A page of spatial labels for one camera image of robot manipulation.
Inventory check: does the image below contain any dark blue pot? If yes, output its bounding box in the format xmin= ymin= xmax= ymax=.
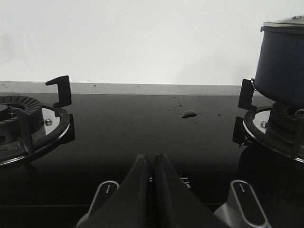
xmin=254 ymin=26 xmax=304 ymax=108

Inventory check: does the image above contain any left grey stove knob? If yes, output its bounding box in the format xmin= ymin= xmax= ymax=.
xmin=88 ymin=180 xmax=120 ymax=216

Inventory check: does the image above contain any right gas burner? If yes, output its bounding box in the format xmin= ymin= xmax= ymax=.
xmin=233 ymin=79 xmax=304 ymax=162

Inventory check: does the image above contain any black glass gas stove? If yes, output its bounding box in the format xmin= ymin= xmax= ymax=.
xmin=0 ymin=94 xmax=304 ymax=228

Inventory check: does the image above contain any right grey stove knob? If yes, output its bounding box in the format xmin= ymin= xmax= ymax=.
xmin=214 ymin=180 xmax=271 ymax=228

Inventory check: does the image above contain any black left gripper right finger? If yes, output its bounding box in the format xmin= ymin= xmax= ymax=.
xmin=154 ymin=154 xmax=220 ymax=228

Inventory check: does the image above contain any gas burner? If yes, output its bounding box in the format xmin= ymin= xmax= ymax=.
xmin=233 ymin=79 xmax=304 ymax=162
xmin=0 ymin=76 xmax=75 ymax=166

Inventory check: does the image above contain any left gas burner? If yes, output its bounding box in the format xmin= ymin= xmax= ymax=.
xmin=0 ymin=76 xmax=75 ymax=166

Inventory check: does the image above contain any glass pot lid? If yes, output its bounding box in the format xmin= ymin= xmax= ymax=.
xmin=263 ymin=15 xmax=304 ymax=28

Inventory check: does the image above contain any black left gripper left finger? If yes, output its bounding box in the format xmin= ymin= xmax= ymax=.
xmin=77 ymin=154 xmax=149 ymax=228

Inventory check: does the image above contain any grey stove knob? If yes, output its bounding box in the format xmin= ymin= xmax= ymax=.
xmin=88 ymin=180 xmax=120 ymax=216
xmin=214 ymin=180 xmax=271 ymax=228

